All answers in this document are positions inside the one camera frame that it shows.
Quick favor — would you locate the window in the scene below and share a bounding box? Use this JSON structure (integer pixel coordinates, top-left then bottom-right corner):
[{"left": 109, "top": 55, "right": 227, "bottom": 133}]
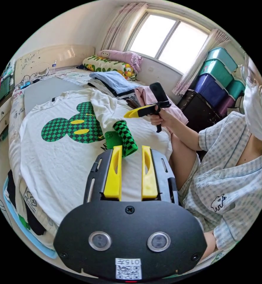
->
[{"left": 124, "top": 12, "right": 212, "bottom": 75}]

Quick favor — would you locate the pink rolled blanket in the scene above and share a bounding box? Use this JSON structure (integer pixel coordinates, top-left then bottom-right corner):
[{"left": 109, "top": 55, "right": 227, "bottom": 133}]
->
[{"left": 97, "top": 49, "right": 143, "bottom": 73}]

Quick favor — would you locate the blue storage box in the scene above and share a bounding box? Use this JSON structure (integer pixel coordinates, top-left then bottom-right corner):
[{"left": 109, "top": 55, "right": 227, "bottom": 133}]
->
[{"left": 194, "top": 74, "right": 229, "bottom": 107}]

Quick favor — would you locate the small teal storage box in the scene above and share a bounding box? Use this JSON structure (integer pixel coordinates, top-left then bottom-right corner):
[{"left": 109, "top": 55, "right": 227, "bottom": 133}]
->
[{"left": 227, "top": 80, "right": 246, "bottom": 101}]

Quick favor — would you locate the large teal storage box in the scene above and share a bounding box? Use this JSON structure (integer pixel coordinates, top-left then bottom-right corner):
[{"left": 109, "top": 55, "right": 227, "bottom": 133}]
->
[
  {"left": 206, "top": 47, "right": 238, "bottom": 72},
  {"left": 198, "top": 59, "right": 234, "bottom": 88}
]

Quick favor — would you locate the cream nightstand with drawers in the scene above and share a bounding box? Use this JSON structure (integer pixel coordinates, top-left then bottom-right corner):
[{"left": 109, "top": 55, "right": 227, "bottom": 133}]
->
[{"left": 0, "top": 66, "right": 16, "bottom": 143}]

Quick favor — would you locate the grey flat board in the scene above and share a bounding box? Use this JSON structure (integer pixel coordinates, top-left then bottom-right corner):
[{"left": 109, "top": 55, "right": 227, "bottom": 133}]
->
[{"left": 24, "top": 76, "right": 91, "bottom": 116}]

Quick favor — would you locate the person's right hand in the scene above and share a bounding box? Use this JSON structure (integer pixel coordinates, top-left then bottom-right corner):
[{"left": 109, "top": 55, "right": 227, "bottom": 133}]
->
[{"left": 149, "top": 108, "right": 178, "bottom": 134}]

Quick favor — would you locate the pink patterned curtain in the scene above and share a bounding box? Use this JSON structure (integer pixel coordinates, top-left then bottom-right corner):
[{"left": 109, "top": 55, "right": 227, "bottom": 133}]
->
[
  {"left": 101, "top": 2, "right": 150, "bottom": 53},
  {"left": 172, "top": 29, "right": 231, "bottom": 96}
]

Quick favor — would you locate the white checkered-print short sleeve shirt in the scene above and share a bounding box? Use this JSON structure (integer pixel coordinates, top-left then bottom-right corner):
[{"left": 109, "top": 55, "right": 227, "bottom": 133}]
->
[{"left": 19, "top": 88, "right": 174, "bottom": 225}]

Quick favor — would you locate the yellow green printed pillow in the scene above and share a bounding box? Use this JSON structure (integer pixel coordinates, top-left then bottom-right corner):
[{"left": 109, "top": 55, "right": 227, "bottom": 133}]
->
[{"left": 82, "top": 55, "right": 138, "bottom": 81}]

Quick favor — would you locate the pile of clothes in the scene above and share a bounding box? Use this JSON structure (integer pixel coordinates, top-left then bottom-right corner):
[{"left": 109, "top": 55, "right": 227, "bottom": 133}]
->
[{"left": 88, "top": 71, "right": 189, "bottom": 126}]

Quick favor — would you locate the bed with printed sheet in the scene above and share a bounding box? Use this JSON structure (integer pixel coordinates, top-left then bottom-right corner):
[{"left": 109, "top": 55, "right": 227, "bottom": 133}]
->
[{"left": 8, "top": 44, "right": 190, "bottom": 256}]

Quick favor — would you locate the black cabinet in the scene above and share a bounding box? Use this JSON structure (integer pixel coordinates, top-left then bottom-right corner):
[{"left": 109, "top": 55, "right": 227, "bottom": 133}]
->
[{"left": 177, "top": 88, "right": 225, "bottom": 132}]

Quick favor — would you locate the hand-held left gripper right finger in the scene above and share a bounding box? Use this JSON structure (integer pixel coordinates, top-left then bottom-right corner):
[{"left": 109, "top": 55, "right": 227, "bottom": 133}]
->
[{"left": 141, "top": 145, "right": 161, "bottom": 199}]

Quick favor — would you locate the person's body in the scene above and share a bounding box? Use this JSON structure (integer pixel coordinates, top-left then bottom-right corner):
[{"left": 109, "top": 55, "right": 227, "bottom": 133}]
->
[{"left": 168, "top": 50, "right": 262, "bottom": 261}]

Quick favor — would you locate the light blue laundry basket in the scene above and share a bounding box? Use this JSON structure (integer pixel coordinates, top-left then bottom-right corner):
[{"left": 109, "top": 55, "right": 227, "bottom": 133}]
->
[{"left": 2, "top": 176, "right": 59, "bottom": 260}]

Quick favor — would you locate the person's right forearm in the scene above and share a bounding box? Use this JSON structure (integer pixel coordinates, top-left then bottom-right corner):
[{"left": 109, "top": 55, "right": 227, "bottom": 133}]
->
[{"left": 170, "top": 119, "right": 200, "bottom": 152}]

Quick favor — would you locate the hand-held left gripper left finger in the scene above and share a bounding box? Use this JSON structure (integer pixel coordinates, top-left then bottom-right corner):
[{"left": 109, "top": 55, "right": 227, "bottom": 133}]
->
[{"left": 103, "top": 145, "right": 123, "bottom": 199}]

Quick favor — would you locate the purple storage box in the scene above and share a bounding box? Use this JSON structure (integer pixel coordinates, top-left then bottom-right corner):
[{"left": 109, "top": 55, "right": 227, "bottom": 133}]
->
[{"left": 217, "top": 95, "right": 237, "bottom": 118}]

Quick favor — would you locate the black charging cable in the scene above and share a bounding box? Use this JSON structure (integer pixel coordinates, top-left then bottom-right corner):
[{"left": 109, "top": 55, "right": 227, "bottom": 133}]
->
[{"left": 19, "top": 74, "right": 41, "bottom": 90}]

